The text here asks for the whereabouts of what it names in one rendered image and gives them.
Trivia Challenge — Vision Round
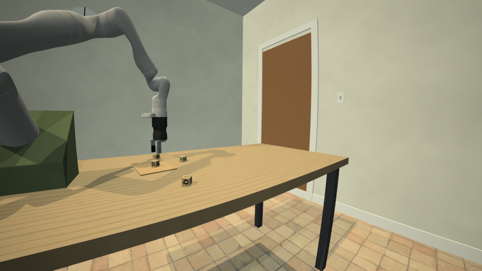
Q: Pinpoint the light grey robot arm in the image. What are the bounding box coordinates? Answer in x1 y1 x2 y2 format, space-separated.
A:
0 7 170 147

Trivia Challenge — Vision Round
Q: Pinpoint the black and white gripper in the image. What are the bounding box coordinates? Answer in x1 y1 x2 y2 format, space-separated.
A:
142 107 167 154

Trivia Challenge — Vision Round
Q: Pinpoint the tan flat mat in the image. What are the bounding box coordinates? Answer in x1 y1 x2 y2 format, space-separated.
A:
133 162 177 176

